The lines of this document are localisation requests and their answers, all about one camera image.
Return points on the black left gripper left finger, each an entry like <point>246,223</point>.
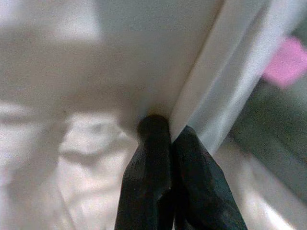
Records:
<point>148,172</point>

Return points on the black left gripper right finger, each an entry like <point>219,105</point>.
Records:
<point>204,187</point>

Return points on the pink mat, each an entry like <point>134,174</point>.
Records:
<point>287,64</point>

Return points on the white garment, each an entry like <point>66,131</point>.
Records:
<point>227,60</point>

